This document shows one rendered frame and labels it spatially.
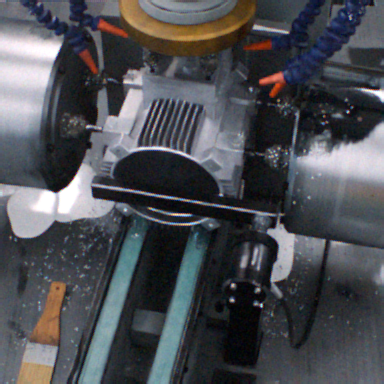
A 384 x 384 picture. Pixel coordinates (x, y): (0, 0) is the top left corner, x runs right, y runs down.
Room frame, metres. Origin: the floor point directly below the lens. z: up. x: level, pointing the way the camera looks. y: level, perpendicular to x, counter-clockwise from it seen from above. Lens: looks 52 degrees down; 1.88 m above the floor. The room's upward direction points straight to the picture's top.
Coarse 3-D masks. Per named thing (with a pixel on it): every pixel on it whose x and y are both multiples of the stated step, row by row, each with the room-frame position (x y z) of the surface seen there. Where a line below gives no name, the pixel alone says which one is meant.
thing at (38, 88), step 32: (0, 32) 0.89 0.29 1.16; (32, 32) 0.89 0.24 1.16; (0, 64) 0.83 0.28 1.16; (32, 64) 0.83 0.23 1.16; (64, 64) 0.85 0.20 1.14; (96, 64) 0.96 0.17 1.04; (0, 96) 0.79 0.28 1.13; (32, 96) 0.79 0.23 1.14; (64, 96) 0.82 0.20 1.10; (96, 96) 0.94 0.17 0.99; (0, 128) 0.76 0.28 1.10; (32, 128) 0.76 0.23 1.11; (64, 128) 0.79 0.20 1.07; (0, 160) 0.75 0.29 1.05; (32, 160) 0.74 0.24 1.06; (64, 160) 0.79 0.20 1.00
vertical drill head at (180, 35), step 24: (120, 0) 0.86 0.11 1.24; (144, 0) 0.83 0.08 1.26; (168, 0) 0.82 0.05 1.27; (192, 0) 0.82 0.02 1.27; (216, 0) 0.82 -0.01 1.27; (240, 0) 0.85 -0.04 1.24; (144, 24) 0.80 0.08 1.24; (168, 24) 0.80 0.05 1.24; (192, 24) 0.80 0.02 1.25; (216, 24) 0.80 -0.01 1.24; (240, 24) 0.81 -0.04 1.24; (144, 48) 0.81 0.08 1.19; (168, 48) 0.78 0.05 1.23; (192, 48) 0.77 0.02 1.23; (216, 48) 0.78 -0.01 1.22
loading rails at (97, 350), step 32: (128, 224) 0.75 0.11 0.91; (160, 224) 0.80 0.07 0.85; (224, 224) 0.77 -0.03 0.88; (128, 256) 0.68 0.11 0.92; (192, 256) 0.69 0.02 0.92; (96, 288) 0.69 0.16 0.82; (128, 288) 0.63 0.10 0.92; (192, 288) 0.63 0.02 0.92; (96, 320) 0.58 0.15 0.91; (128, 320) 0.61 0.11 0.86; (160, 320) 0.62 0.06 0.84; (192, 320) 0.57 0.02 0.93; (224, 320) 0.64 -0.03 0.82; (96, 352) 0.53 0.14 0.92; (128, 352) 0.59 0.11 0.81; (160, 352) 0.53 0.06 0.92; (192, 352) 0.55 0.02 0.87
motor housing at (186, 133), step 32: (128, 96) 0.86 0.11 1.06; (224, 96) 0.85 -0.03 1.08; (160, 128) 0.76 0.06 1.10; (192, 128) 0.76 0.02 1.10; (224, 128) 0.79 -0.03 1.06; (128, 160) 0.80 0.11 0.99; (160, 160) 0.84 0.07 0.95; (192, 160) 0.85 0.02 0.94; (224, 192) 0.71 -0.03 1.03; (192, 224) 0.72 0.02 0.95
